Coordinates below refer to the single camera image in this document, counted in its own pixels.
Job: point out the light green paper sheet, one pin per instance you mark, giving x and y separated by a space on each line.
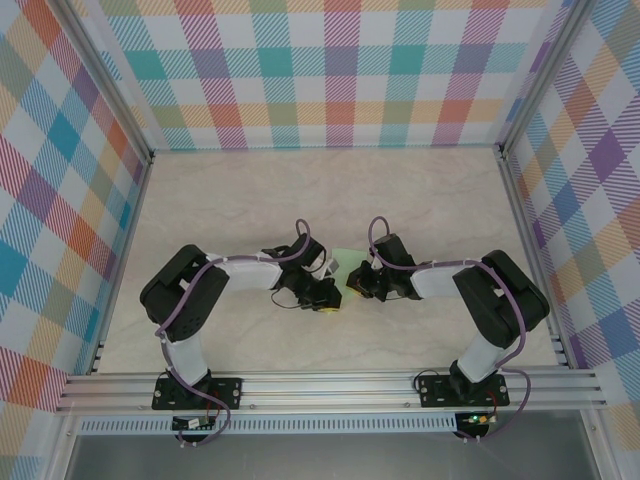
350 257

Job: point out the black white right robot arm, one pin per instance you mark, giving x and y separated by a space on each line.
500 305

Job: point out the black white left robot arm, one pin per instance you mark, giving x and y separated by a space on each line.
185 300

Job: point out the small electronics board with LED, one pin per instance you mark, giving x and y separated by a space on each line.
477 419

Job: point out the small black electronics board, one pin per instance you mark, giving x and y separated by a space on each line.
192 424

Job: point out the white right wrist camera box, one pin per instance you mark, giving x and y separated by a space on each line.
372 262

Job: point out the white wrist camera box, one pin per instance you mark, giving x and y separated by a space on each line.
372 262
332 265

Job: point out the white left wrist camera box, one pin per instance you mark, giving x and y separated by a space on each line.
332 265

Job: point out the long aluminium mounting rail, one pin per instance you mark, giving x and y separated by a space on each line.
325 392

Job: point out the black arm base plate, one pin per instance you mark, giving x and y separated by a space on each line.
227 392
425 395

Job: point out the aluminium table edge rail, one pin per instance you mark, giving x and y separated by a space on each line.
531 240
127 240

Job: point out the aluminium frame post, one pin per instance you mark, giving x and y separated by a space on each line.
111 75
540 75

